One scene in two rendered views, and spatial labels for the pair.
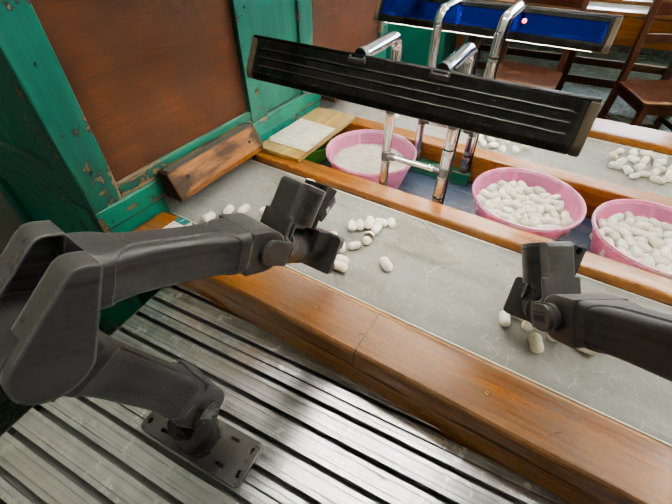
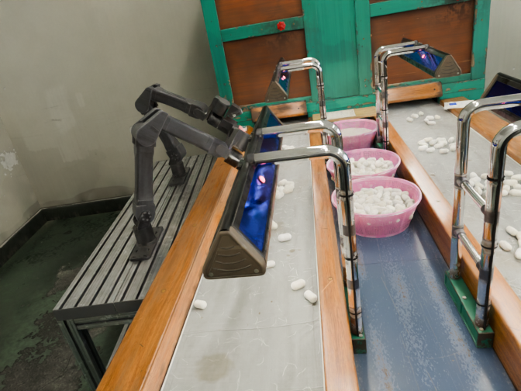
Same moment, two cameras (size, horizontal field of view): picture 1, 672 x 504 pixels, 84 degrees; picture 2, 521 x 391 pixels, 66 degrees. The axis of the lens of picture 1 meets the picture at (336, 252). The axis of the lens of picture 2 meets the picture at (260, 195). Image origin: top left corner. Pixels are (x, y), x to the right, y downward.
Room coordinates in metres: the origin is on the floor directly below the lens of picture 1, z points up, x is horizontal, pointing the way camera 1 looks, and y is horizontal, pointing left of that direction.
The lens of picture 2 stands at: (-0.10, -1.59, 1.34)
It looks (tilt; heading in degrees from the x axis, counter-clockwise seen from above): 25 degrees down; 68
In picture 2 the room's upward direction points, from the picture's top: 10 degrees counter-clockwise
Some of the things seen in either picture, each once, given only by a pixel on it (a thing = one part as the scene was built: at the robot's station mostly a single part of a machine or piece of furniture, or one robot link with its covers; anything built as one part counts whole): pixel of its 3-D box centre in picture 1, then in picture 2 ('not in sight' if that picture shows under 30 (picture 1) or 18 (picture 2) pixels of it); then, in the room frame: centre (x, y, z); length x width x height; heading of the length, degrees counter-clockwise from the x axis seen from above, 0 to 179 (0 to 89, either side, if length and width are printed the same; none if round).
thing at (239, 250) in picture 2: not in sight; (255, 162); (0.17, -0.93, 1.08); 0.62 x 0.08 x 0.07; 59
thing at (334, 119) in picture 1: (309, 131); (344, 115); (1.12, 0.08, 0.77); 0.33 x 0.15 x 0.01; 149
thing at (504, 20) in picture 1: (461, 95); (401, 102); (1.08, -0.36, 0.90); 0.20 x 0.19 x 0.45; 59
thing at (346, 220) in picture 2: not in sight; (307, 238); (0.23, -0.97, 0.90); 0.20 x 0.19 x 0.45; 59
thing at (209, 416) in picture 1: (187, 404); (176, 156); (0.24, 0.22, 0.77); 0.09 x 0.06 x 0.06; 52
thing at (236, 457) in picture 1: (195, 428); (177, 169); (0.23, 0.22, 0.71); 0.20 x 0.07 x 0.08; 64
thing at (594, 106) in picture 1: (394, 83); (279, 75); (0.68, -0.10, 1.08); 0.62 x 0.08 x 0.07; 59
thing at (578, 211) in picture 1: (521, 210); (363, 172); (0.77, -0.48, 0.72); 0.27 x 0.27 x 0.10
